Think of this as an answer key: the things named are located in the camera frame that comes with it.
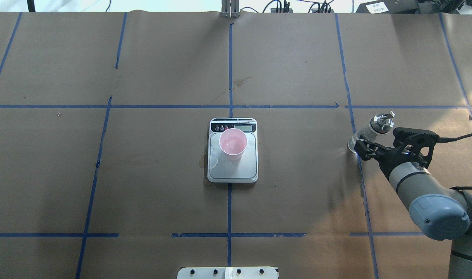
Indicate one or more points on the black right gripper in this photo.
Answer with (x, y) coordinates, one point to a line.
(386, 161)

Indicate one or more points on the aluminium frame post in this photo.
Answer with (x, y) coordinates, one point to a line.
(230, 9)

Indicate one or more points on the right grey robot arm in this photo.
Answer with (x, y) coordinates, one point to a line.
(440, 213)

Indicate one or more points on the pink plastic cup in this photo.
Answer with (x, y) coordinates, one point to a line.
(233, 143)

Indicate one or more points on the clear glass sauce bottle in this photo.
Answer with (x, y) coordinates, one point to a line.
(378, 125)

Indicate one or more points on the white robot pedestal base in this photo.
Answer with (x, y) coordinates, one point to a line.
(245, 272)

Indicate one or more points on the silver digital kitchen scale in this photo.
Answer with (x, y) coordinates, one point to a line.
(222, 170)

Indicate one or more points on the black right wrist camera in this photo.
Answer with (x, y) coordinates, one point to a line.
(421, 139)

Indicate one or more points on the dark box with white label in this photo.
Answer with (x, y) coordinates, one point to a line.
(388, 7)

